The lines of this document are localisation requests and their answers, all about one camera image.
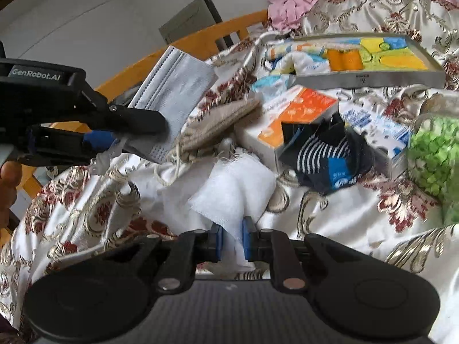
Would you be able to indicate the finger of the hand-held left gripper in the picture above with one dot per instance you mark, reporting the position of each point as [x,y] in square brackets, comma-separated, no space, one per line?
[143,122]
[100,139]

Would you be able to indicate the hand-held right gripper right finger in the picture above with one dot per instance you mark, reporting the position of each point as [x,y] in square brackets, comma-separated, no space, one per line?
[247,238]

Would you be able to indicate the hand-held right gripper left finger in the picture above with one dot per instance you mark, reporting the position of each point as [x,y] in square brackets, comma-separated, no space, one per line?
[217,242]

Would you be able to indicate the white gauze cloth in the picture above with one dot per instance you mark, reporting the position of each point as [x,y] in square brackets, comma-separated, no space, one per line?
[229,193]

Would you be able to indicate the grey face mask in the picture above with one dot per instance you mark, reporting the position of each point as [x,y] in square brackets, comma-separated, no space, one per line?
[179,86]

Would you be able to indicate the black striped sock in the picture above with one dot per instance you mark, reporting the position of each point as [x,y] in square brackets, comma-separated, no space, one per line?
[322,161]

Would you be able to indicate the striped yellow cloth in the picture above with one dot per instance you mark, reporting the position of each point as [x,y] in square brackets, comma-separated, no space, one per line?
[287,48]

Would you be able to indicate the white cloth with whale print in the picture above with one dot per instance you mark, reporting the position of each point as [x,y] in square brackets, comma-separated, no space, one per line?
[304,64]

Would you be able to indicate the orange pouch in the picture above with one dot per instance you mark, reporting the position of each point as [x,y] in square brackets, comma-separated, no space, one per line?
[344,61]

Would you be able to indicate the metal tray with cartoon picture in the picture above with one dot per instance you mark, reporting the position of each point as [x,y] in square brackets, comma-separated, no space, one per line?
[394,79]

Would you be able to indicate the person's left hand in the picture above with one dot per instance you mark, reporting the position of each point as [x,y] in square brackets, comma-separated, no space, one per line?
[9,179]

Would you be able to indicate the floral satin blanket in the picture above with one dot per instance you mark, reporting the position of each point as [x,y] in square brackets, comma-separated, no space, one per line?
[340,215]

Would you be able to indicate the dark wooden door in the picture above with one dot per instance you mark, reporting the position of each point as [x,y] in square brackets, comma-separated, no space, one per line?
[193,18]

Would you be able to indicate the light blue white packet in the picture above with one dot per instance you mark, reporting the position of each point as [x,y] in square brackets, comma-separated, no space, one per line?
[269,84]

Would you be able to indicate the orange and white box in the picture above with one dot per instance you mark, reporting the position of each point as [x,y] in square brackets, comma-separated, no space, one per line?
[297,107]

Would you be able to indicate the blue and white carton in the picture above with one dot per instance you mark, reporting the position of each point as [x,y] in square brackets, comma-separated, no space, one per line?
[376,122]

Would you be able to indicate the pink bed sheet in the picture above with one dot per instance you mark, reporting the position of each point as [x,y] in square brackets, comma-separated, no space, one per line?
[294,0]

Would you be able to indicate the clear bag of green pieces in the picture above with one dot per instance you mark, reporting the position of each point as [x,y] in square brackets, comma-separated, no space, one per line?
[434,150]

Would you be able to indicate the wooden slatted bed rail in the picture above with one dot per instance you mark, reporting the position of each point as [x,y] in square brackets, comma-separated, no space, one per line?
[200,39]

